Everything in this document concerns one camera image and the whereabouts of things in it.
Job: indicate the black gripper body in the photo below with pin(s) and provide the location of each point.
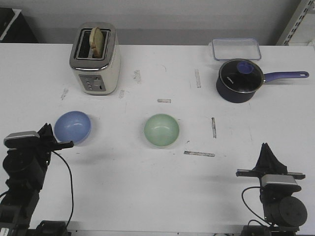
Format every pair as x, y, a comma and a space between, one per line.
39, 149
268, 177

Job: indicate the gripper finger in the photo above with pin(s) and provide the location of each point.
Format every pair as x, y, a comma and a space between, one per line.
50, 135
274, 165
43, 133
261, 162

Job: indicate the blue bowl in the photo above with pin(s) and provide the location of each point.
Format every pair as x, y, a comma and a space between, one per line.
73, 126

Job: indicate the green bowl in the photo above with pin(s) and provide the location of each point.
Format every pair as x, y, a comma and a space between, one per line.
161, 130

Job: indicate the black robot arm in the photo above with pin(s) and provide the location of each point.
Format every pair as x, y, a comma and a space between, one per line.
26, 163
283, 213

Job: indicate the dark blue saucepan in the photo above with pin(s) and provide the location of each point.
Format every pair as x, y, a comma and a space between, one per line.
236, 97

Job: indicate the cream and steel toaster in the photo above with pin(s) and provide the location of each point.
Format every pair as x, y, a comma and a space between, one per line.
96, 76

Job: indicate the glass pot lid blue knob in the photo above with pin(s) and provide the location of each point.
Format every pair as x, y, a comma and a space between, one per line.
241, 75

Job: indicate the slice of toast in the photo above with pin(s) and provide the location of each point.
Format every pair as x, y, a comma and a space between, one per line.
96, 41

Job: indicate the clear plastic food container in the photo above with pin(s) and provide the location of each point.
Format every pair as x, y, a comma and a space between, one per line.
235, 48

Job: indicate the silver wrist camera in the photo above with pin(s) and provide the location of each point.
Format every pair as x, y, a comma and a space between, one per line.
280, 183
22, 139

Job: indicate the white slotted metal rack post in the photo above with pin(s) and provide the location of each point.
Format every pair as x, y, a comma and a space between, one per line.
295, 21

